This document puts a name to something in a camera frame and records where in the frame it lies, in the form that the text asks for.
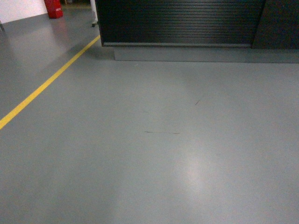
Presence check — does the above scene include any black checkout counter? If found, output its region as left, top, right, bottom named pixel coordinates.
left=96, top=0, right=299, bottom=63

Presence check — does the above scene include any red fire extinguisher box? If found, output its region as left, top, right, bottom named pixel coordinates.
left=44, top=0, right=63, bottom=19

